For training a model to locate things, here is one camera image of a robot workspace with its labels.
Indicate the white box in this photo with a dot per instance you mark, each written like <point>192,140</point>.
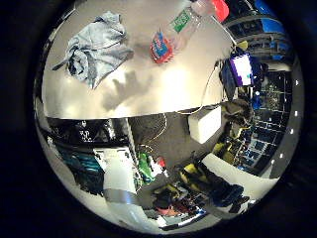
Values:
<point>204,124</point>

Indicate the green plastic bag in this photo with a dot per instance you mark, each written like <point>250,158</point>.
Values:
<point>145,167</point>

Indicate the blue-grey crumpled cloth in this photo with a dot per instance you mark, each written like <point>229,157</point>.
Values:
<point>95,43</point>

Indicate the laptop with lit screen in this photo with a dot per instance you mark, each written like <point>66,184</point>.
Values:
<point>242,69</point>

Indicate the white cabinet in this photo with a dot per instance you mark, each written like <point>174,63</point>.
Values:
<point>115,172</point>

